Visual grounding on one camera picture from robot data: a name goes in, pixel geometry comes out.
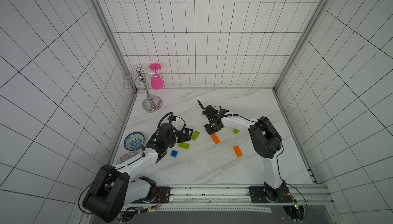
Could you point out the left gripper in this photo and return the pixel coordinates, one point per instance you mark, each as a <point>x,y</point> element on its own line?
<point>187,137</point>

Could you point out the orange lego brick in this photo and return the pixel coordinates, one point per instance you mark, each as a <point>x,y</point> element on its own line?
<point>237,151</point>
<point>215,139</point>

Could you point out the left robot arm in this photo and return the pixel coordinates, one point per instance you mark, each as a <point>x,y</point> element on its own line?
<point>117,186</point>

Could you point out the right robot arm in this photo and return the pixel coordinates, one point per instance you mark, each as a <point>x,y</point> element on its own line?
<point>265,139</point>

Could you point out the blue lego brick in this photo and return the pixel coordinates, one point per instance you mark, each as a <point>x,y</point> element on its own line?
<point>174,153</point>

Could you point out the chrome glass holder stand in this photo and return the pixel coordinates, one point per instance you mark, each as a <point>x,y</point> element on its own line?
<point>138,81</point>

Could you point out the blue patterned bowl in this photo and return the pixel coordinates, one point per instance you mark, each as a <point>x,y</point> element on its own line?
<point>134,141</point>

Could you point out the pink plastic wine glass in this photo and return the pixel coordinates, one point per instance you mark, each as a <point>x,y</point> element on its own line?
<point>156,79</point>

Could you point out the red patterned plate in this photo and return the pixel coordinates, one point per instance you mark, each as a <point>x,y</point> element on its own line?
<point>125,157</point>

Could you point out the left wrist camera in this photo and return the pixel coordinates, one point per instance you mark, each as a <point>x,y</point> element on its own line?
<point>177,122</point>

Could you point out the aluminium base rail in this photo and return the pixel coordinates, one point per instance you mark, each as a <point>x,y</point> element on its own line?
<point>236,195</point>

